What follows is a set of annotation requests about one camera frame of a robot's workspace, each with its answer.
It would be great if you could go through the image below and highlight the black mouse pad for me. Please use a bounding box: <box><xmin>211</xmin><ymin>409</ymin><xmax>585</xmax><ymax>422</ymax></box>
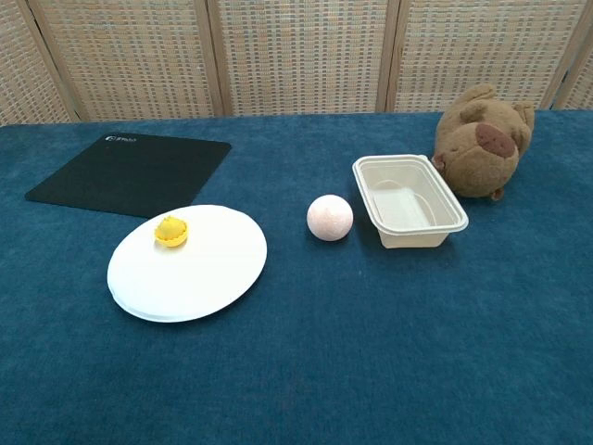
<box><xmin>24</xmin><ymin>133</ymin><xmax>233</xmax><ymax>220</ymax></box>

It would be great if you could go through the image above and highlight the white rectangular food container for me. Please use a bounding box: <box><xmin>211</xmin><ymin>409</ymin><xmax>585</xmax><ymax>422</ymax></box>
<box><xmin>351</xmin><ymin>154</ymin><xmax>470</xmax><ymax>250</ymax></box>

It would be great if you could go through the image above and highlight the yellow eggshell cup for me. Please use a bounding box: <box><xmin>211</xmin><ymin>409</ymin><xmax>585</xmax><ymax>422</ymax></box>
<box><xmin>154</xmin><ymin>221</ymin><xmax>190</xmax><ymax>248</ymax></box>

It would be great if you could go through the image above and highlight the yellow piece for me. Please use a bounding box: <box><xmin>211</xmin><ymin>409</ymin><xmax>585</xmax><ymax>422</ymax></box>
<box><xmin>156</xmin><ymin>215</ymin><xmax>187</xmax><ymax>238</ymax></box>

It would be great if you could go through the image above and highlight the pink ball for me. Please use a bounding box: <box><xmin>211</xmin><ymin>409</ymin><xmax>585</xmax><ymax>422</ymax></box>
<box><xmin>306</xmin><ymin>193</ymin><xmax>355</xmax><ymax>242</ymax></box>

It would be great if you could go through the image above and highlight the woven folding screen panel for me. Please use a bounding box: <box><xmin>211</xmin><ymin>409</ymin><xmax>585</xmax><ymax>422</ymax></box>
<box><xmin>0</xmin><ymin>0</ymin><xmax>81</xmax><ymax>127</ymax></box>
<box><xmin>26</xmin><ymin>0</ymin><xmax>233</xmax><ymax>122</ymax></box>
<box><xmin>206</xmin><ymin>0</ymin><xmax>400</xmax><ymax>117</ymax></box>
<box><xmin>550</xmin><ymin>0</ymin><xmax>593</xmax><ymax>111</ymax></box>
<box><xmin>385</xmin><ymin>0</ymin><xmax>578</xmax><ymax>113</ymax></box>

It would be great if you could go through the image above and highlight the blue table cloth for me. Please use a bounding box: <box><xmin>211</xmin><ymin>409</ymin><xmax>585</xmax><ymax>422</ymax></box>
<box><xmin>0</xmin><ymin>108</ymin><xmax>593</xmax><ymax>445</ymax></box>

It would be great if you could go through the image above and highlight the brown plush capybara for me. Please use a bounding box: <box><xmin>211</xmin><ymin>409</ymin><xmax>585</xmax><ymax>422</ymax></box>
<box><xmin>431</xmin><ymin>83</ymin><xmax>536</xmax><ymax>201</ymax></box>

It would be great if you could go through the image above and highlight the white round plate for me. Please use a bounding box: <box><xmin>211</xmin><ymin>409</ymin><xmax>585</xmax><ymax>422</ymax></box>
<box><xmin>107</xmin><ymin>204</ymin><xmax>269</xmax><ymax>324</ymax></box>

